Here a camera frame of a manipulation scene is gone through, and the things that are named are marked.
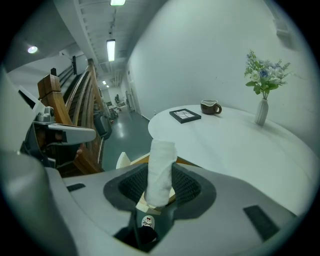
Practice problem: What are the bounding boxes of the white small item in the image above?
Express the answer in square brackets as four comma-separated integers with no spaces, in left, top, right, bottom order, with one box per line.
[144,138,178,207]

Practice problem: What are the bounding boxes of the brown mug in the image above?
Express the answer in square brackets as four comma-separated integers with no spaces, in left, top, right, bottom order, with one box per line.
[200,99,223,115]

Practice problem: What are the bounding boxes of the white ribbed vase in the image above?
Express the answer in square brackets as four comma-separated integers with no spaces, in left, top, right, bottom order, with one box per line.
[254,98,270,126]

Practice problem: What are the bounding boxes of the grey wall-mounted box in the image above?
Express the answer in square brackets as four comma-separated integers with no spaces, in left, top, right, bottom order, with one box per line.
[273,17,298,49]

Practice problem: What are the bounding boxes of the white printed slipper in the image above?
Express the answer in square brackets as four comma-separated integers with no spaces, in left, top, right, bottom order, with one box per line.
[141,215,157,229]

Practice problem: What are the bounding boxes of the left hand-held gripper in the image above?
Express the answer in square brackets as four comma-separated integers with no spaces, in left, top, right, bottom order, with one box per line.
[0,67,97,170]

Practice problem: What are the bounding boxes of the blue and white flower bouquet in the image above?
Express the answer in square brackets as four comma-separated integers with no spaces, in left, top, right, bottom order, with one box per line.
[244,49,294,100]

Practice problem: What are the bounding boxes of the dark grey chair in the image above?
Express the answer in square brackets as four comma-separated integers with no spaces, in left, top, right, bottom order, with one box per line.
[93,110,113,140]

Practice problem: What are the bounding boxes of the black picture frame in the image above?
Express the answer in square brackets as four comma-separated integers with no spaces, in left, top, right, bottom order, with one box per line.
[169,108,202,125]

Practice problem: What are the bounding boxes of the person's leg in black trousers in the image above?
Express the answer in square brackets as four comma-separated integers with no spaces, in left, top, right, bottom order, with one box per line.
[136,225,159,246]

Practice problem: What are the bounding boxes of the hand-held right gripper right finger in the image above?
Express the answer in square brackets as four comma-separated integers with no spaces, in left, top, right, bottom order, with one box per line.
[147,162,302,256]

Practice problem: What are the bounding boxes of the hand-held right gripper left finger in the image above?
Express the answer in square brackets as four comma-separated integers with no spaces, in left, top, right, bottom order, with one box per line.
[44,162,151,256]

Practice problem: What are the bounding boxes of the white desk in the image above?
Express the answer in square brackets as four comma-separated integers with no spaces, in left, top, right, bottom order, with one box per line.
[147,103,320,217]

